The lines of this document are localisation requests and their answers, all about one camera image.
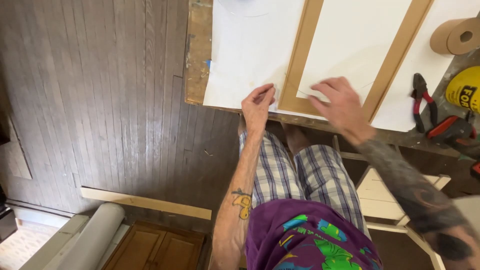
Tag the light wooden plank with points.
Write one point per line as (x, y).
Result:
(146, 202)

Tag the person's left hand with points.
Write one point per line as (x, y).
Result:
(255, 108)

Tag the red and black tool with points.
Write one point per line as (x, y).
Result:
(455, 131)

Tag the white wooden stool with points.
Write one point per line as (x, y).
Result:
(386, 198)

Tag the person's right fingers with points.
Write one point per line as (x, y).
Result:
(324, 92)

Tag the grey rolled paper tube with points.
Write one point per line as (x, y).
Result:
(93, 236)

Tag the yellow round container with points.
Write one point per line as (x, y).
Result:
(465, 90)

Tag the plaid shorts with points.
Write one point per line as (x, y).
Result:
(300, 176)

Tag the white board inside frame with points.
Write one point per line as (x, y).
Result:
(352, 41)

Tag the brown paper tape roll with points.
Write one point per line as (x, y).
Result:
(455, 36)

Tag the purple printed shirt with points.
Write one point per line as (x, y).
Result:
(311, 240)

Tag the large white paper sheet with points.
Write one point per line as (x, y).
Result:
(251, 52)

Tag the person's right hand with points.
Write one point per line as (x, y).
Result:
(339, 107)

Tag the brown wooden cabinet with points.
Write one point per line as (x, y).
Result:
(153, 247)

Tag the person's left fingers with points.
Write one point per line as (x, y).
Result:
(267, 94)

